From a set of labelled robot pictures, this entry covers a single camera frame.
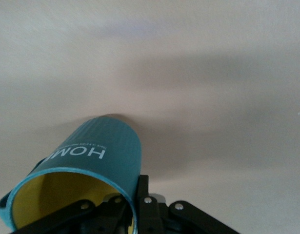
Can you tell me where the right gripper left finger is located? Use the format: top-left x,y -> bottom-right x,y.
10,194 -> 131,234

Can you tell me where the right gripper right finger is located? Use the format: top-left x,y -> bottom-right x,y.
137,174 -> 241,234

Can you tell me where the teal mug yellow inside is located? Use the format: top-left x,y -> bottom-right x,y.
0,115 -> 142,234

